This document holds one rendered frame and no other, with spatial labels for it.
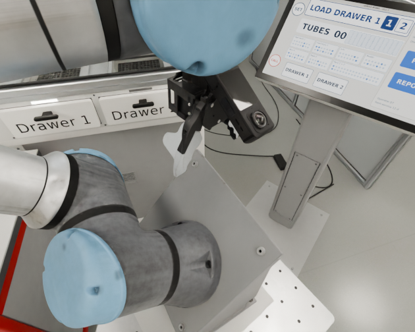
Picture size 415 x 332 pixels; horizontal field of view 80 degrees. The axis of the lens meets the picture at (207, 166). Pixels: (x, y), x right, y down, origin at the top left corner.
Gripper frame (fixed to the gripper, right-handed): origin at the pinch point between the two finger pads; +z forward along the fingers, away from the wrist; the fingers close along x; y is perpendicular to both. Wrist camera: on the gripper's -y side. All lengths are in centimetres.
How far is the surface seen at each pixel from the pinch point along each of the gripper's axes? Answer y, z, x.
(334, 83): 0, 3, -55
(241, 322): -20.7, 31.4, 7.1
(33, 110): 66, 19, 14
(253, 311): -21.4, 31.2, 3.4
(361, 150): -13, 78, -146
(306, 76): 9, 4, -54
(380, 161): -26, 73, -137
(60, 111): 62, 21, 7
